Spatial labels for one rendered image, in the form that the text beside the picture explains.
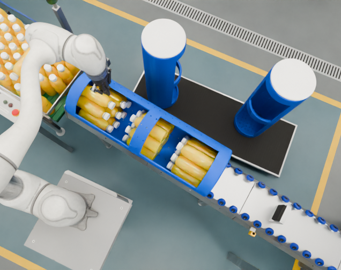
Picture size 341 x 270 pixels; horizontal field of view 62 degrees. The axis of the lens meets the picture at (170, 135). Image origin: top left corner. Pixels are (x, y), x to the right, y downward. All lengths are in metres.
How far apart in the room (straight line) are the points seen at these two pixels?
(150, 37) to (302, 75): 0.95
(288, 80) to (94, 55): 1.23
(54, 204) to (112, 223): 0.35
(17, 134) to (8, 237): 2.07
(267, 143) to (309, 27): 1.47
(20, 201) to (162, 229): 1.49
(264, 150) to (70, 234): 1.76
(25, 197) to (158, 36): 1.17
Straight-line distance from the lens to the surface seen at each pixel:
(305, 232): 1.85
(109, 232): 1.53
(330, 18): 3.73
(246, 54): 3.13
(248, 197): 1.73
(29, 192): 1.36
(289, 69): 1.92
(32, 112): 0.92
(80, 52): 1.02
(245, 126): 2.64
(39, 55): 1.08
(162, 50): 1.81
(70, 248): 1.58
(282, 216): 1.62
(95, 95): 1.55
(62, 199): 1.31
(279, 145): 2.70
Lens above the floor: 2.58
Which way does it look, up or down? 75 degrees down
